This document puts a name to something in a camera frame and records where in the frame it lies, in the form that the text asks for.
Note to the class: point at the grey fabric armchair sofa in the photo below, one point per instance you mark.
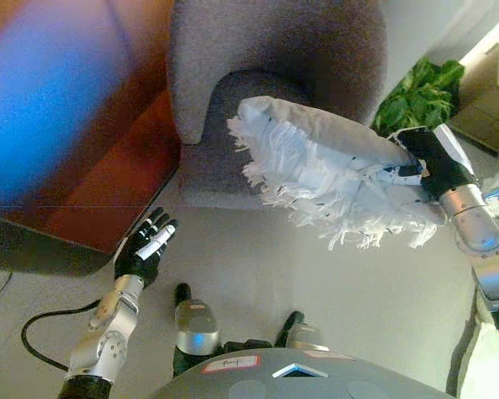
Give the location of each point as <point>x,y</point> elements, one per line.
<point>274,45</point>

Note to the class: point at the silver right robot leg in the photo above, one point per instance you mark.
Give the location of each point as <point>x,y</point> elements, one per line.
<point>303,332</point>

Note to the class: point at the grey robot torso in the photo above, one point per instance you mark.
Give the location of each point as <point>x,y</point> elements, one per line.
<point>299,382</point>

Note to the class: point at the silver left robot leg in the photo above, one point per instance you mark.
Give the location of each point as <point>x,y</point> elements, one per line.
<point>195,328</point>

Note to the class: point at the green potted plant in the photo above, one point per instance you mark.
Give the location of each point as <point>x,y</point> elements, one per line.
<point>416,95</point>

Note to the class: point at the brown wooden desk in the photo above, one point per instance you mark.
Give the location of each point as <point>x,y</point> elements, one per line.
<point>66,124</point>

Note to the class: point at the silver robot leg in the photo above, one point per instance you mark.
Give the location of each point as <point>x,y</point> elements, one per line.
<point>195,328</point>
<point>303,332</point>

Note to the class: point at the white fringed pillow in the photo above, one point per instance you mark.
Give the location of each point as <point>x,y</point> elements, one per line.
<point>324,166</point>

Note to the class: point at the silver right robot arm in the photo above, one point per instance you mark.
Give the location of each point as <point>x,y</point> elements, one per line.
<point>478,232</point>

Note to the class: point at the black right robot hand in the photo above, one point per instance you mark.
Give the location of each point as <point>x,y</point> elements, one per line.
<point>441,166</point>

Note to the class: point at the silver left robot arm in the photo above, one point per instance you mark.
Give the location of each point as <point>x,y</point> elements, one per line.
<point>108,336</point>

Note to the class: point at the cardboard boxes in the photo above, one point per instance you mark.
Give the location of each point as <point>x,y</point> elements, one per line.
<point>486,108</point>

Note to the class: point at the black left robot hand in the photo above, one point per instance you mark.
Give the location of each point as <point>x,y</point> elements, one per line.
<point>135,259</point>

